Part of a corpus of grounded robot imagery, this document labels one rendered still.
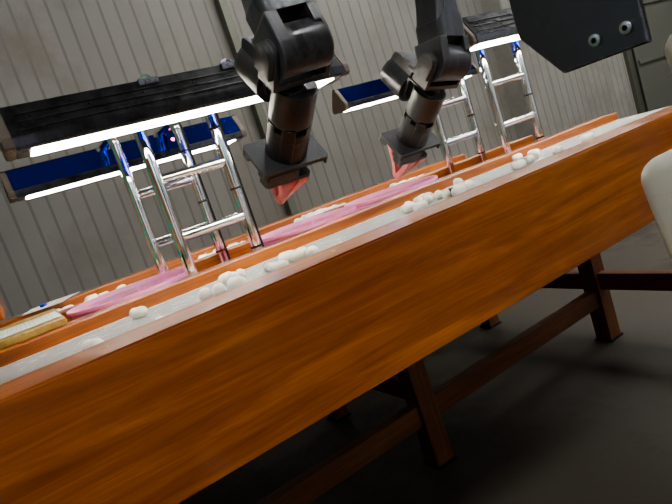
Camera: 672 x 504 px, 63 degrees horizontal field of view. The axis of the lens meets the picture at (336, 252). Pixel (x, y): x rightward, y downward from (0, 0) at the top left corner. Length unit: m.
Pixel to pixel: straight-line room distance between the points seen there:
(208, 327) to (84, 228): 2.00
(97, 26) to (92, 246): 0.97
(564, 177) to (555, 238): 0.11
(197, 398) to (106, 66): 2.25
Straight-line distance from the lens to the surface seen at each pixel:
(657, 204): 0.50
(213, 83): 1.02
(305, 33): 0.65
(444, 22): 0.94
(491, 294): 0.89
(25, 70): 2.73
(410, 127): 0.99
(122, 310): 1.05
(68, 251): 2.60
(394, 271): 0.76
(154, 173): 1.14
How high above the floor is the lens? 0.87
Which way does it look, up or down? 8 degrees down
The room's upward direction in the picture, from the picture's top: 18 degrees counter-clockwise
